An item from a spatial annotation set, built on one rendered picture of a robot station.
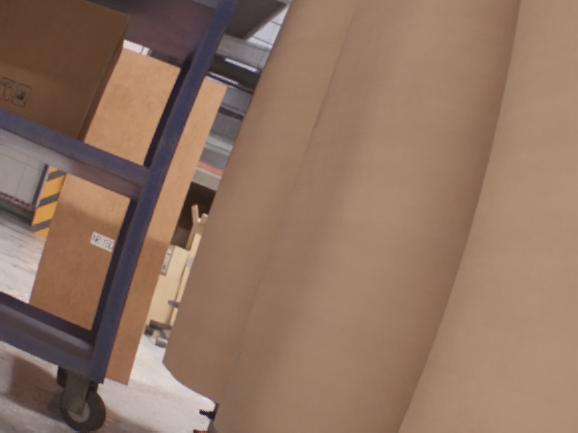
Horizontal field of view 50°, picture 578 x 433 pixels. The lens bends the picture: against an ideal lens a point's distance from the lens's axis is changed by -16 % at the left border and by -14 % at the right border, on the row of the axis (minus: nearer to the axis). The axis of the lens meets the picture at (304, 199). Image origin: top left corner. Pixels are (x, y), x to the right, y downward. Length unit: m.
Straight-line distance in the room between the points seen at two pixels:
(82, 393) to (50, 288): 0.69
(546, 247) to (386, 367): 0.29
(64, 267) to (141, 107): 0.51
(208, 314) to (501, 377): 0.76
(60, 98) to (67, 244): 0.68
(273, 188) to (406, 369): 0.52
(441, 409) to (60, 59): 1.07
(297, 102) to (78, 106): 0.44
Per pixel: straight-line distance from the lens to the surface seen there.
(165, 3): 1.40
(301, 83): 1.14
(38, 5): 1.39
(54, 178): 11.02
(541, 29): 0.52
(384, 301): 0.66
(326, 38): 1.16
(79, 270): 1.93
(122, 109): 1.95
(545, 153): 0.45
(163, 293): 3.80
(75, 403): 1.31
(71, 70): 1.34
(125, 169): 1.25
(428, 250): 0.66
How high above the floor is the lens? 0.39
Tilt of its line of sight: 9 degrees up
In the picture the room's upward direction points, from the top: 19 degrees clockwise
